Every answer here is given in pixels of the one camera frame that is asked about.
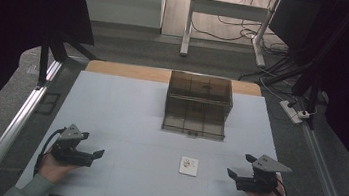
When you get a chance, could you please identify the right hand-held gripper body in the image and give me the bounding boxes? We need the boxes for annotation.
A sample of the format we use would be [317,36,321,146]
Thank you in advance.
[234,150,294,196]

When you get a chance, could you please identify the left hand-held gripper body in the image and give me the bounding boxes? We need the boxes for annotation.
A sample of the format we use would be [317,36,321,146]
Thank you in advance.
[49,122,98,169]

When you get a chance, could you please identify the small white card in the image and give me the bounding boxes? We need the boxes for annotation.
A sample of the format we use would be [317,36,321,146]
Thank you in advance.
[177,155,200,178]

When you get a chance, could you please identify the transparent brown drawer box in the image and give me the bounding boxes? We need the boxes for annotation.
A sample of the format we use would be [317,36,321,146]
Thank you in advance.
[160,69,237,143]

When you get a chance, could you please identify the person's left hand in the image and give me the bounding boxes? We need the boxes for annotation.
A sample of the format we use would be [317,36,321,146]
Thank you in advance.
[35,152,81,187]

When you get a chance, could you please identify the pale grey table mat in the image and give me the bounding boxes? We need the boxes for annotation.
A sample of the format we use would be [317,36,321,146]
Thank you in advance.
[14,63,308,196]

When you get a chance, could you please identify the white power strip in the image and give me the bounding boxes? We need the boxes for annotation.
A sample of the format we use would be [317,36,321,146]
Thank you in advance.
[276,98,313,127]

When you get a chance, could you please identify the black metal stand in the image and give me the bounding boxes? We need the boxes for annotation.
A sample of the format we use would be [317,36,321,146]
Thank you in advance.
[35,25,102,95]
[259,0,349,136]

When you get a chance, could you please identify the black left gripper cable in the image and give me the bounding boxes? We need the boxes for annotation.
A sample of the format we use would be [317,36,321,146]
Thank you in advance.
[33,124,68,180]

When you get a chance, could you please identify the white floor cable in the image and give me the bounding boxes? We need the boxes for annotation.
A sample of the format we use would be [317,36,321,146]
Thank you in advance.
[256,75,289,103]

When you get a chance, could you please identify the black floor cables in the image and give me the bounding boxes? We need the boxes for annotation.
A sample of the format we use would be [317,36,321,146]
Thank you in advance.
[183,0,301,88]

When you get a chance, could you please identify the white desk frame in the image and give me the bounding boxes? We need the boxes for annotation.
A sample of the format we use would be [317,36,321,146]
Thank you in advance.
[178,0,282,70]

